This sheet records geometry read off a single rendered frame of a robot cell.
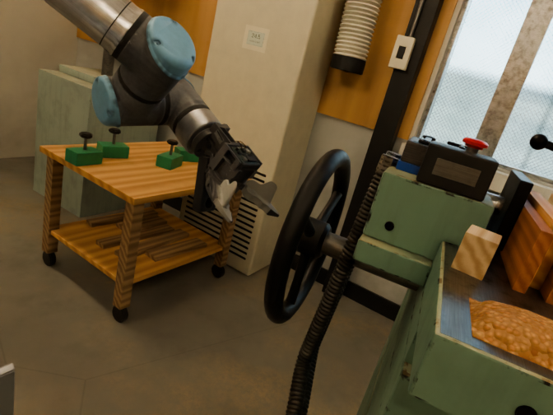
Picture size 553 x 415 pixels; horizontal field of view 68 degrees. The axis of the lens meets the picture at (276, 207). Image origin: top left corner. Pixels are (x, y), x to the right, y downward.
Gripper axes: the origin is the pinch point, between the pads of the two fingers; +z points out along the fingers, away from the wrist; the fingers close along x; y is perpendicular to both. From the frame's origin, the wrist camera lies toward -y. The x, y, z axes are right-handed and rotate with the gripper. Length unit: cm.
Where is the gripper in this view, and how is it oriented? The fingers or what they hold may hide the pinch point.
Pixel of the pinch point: (254, 222)
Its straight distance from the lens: 77.9
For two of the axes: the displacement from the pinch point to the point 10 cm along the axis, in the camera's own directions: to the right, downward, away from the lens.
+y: 6.1, -6.6, -4.5
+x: 5.5, -0.5, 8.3
